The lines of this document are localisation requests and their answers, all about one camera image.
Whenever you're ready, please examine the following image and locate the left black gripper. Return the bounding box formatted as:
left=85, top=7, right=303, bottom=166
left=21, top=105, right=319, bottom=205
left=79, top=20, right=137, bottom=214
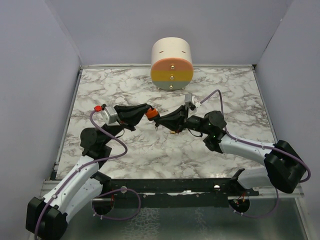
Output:
left=101, top=102, right=148, bottom=146

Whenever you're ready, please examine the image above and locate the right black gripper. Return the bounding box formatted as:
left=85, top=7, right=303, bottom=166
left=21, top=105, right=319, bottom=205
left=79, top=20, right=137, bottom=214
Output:
left=156, top=105, right=211, bottom=135

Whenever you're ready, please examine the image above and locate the orange black padlock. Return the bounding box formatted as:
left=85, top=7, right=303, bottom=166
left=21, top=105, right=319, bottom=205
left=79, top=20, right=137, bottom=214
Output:
left=145, top=108, right=160, bottom=121

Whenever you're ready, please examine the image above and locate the black-headed key pair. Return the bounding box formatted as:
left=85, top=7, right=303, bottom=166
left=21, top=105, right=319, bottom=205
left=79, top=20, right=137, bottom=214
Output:
left=154, top=122, right=160, bottom=131

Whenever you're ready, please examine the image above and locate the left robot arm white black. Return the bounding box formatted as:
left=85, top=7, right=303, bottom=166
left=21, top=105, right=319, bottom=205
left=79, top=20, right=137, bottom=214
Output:
left=26, top=103, right=158, bottom=240

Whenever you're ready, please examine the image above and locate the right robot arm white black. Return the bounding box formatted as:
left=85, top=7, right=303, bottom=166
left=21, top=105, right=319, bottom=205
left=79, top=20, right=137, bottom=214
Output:
left=154, top=105, right=310, bottom=196

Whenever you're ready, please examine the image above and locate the round three-drawer storage box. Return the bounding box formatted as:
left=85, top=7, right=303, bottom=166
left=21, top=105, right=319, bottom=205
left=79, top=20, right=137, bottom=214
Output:
left=150, top=37, right=194, bottom=91

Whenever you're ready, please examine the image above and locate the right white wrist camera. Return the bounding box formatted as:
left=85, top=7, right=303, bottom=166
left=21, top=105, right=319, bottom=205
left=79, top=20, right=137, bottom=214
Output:
left=184, top=93, right=201, bottom=111

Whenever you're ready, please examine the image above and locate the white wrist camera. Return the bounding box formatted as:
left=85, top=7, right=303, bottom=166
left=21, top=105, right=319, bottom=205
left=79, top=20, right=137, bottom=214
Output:
left=94, top=104, right=120, bottom=126
left=184, top=93, right=201, bottom=111

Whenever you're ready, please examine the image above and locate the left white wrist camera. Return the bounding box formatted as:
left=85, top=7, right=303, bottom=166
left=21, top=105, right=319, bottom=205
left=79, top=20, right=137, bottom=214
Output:
left=94, top=104, right=120, bottom=126

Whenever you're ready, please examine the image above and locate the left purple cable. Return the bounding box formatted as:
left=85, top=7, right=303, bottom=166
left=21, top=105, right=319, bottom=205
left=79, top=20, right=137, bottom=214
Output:
left=33, top=109, right=141, bottom=240

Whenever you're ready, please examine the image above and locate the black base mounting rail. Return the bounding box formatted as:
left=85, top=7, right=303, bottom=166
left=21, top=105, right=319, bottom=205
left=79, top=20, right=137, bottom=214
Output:
left=93, top=172, right=259, bottom=209

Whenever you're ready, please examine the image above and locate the aluminium extrusion rail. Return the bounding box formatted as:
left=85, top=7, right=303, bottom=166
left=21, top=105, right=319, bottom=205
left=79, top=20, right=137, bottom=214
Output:
left=43, top=178, right=112, bottom=206

